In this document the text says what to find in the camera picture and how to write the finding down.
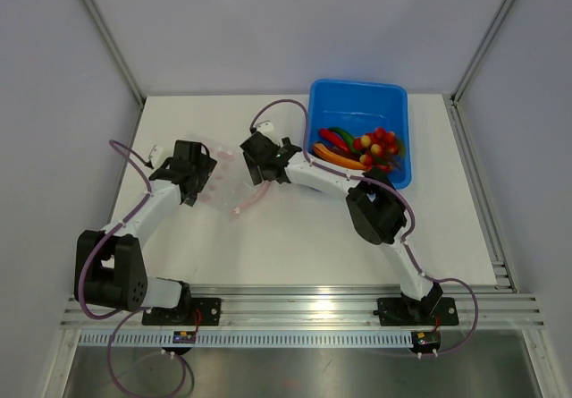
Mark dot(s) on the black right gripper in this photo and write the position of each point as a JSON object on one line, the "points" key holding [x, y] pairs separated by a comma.
{"points": [[256, 171]]}

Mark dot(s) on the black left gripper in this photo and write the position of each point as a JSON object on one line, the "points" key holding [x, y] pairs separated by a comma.
{"points": [[205, 171]]}

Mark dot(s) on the clear zip top bag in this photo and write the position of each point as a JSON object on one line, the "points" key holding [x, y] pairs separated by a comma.
{"points": [[229, 188]]}

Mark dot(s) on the orange toy croissant bread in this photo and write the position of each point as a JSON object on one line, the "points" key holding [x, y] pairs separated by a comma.
{"points": [[321, 151]]}

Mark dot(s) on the red toy chili pepper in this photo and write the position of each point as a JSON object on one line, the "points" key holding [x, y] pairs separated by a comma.
{"points": [[334, 139]]}

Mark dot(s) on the green toy chili pepper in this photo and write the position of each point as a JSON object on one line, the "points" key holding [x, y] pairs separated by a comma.
{"points": [[344, 135]]}

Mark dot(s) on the blue plastic bin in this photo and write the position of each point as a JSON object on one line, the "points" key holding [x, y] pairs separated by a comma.
{"points": [[359, 107]]}

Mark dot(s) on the red toy grape bunch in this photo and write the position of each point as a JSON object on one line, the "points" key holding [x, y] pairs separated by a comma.
{"points": [[380, 148]]}

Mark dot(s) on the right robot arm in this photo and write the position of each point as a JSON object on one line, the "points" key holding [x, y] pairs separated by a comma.
{"points": [[378, 213]]}

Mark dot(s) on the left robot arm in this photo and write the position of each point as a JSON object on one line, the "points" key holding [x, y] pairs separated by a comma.
{"points": [[110, 273]]}

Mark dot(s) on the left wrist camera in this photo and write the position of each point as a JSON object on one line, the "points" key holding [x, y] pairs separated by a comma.
{"points": [[156, 156]]}

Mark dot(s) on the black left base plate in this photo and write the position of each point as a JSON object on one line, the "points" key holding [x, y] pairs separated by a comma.
{"points": [[201, 311]]}

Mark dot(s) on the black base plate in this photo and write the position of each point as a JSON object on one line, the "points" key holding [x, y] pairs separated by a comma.
{"points": [[201, 311], [395, 311]]}

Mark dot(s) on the white slotted cable duct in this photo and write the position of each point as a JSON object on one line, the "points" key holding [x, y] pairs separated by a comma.
{"points": [[250, 339]]}

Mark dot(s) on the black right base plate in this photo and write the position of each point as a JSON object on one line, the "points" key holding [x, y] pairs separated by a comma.
{"points": [[395, 311]]}

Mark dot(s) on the aluminium frame post left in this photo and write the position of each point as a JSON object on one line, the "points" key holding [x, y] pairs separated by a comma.
{"points": [[98, 20]]}

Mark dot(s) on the aluminium frame post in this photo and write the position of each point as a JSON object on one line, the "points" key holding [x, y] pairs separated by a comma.
{"points": [[98, 20], [492, 31]]}

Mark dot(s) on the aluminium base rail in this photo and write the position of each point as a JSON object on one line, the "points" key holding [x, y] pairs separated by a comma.
{"points": [[350, 307]]}

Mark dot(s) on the aluminium frame post right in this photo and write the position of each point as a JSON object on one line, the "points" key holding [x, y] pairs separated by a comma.
{"points": [[492, 31]]}

